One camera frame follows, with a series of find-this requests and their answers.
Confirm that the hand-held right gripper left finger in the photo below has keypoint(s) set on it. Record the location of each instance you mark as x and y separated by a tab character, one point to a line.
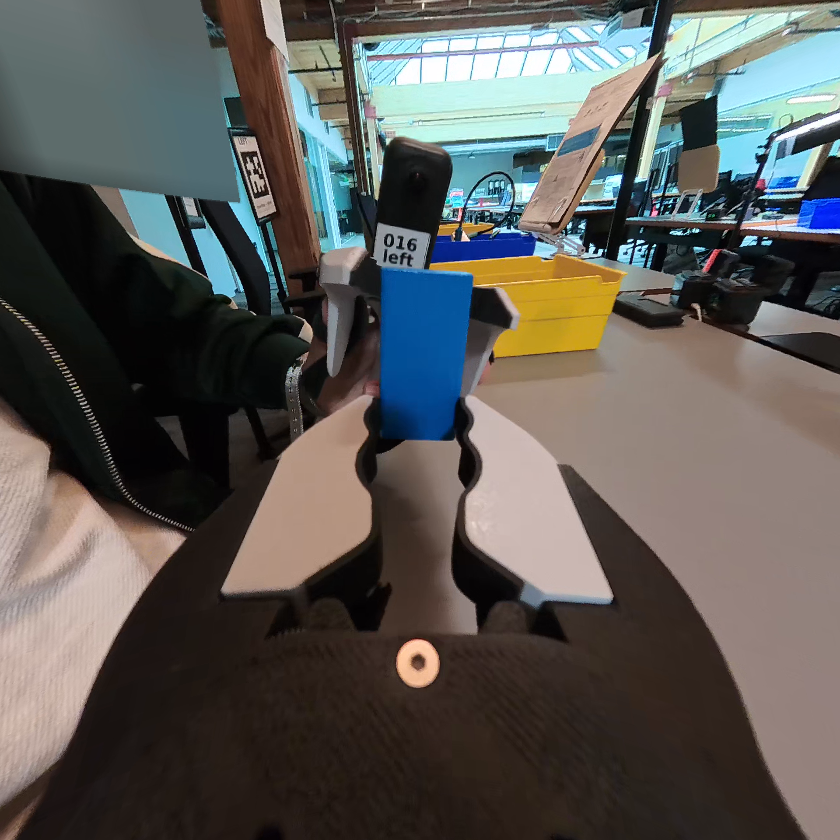
308	518

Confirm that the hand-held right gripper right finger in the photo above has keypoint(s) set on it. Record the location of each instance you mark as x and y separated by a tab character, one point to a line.
531	525

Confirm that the blue rectangular block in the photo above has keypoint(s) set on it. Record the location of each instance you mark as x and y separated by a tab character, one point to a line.
423	354

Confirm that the yellow plastic bin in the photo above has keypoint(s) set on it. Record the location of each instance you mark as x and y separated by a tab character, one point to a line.
558	315
466	228

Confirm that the person's left forearm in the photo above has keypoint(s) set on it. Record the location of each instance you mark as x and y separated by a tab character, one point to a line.
216	341

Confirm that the grey desk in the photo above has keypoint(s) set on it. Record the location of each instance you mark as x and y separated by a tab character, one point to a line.
689	459

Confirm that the black desk mat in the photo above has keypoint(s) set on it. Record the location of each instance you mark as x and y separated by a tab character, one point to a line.
804	351

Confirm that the person's left hand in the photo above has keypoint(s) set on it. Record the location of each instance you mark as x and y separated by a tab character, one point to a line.
361	367

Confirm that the blue plastic bin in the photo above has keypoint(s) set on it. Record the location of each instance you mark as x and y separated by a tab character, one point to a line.
820	213
485	246

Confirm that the silver wristwatch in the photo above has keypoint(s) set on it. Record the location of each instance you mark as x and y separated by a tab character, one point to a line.
294	400

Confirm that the black office chair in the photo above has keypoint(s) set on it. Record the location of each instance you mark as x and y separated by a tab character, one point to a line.
305	289

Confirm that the black framed marker sign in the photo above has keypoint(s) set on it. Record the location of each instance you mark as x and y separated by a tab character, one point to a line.
254	174

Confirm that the cardboard sheet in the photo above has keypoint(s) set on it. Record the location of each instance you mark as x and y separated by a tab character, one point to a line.
584	151

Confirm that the black high-back chair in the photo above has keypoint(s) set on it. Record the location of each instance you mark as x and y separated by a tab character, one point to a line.
239	256

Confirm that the white paper notice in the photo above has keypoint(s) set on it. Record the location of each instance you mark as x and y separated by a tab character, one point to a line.
274	26

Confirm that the black pole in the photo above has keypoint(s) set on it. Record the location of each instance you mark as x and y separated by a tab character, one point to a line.
633	131

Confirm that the black flat box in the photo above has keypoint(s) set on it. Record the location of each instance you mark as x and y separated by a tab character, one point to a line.
649	310

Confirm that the person's white clothing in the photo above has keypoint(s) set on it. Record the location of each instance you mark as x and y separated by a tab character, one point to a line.
65	623

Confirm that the black battery charger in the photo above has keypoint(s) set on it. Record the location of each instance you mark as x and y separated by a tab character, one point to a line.
738	302
695	292

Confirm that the wooden book stand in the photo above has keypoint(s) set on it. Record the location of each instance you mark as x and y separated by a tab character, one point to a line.
699	167

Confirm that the person's green jacket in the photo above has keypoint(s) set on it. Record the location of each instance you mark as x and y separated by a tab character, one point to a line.
79	341

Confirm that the black monitor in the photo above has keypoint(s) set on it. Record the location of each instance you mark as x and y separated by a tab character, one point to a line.
699	121

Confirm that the black bar lamp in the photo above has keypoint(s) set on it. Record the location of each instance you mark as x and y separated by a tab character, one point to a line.
810	128

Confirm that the wooden post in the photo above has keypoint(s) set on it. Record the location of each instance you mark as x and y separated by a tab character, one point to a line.
275	164

